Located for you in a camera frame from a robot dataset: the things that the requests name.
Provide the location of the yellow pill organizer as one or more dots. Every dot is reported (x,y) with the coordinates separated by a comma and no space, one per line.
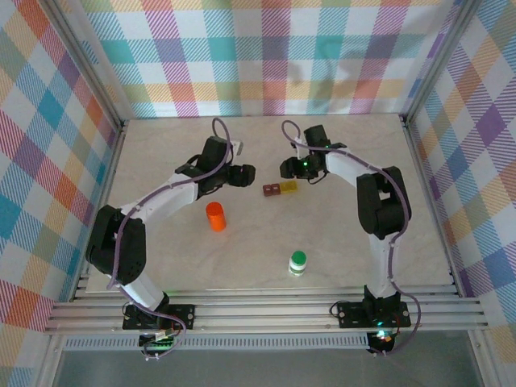
(289,188)

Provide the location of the red pill organizer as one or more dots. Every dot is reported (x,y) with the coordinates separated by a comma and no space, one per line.
(271,190)

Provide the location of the orange pill bottle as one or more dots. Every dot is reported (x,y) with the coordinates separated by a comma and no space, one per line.
(216,217)

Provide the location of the white bottle with green cap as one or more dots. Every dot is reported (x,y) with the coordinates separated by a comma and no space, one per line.
(298,262)

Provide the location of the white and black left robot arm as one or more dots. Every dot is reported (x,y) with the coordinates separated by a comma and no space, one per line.
(153,203)

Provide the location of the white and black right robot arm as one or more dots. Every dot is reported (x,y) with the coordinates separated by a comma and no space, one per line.
(379,209)

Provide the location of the black controller board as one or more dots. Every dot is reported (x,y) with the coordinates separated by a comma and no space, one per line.
(381,340)
(155,344)

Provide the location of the aluminium side rail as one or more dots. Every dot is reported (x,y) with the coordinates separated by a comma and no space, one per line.
(101,209)
(433,209)

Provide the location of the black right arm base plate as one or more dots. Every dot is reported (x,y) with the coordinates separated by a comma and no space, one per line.
(350,314)

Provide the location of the aluminium frame post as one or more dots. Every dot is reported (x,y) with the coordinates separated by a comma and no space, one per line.
(437,60)
(89,68)

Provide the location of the wide aluminium frame rail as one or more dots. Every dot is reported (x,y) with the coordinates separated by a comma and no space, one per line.
(262,314)

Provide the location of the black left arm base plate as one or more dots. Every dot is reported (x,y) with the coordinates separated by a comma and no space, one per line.
(183,314)

